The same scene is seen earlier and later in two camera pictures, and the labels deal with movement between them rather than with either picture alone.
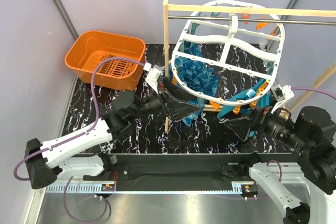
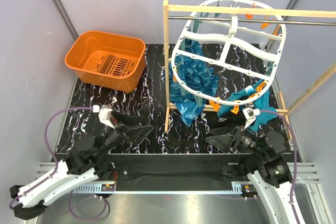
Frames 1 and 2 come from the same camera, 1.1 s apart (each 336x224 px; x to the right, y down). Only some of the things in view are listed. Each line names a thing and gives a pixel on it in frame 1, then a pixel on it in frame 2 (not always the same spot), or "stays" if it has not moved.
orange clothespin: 214,105 stays
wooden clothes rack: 299,12 stays
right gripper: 259,118 -> 223,141
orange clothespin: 237,109 stays
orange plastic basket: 87,46 stays
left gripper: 175,109 -> 127,122
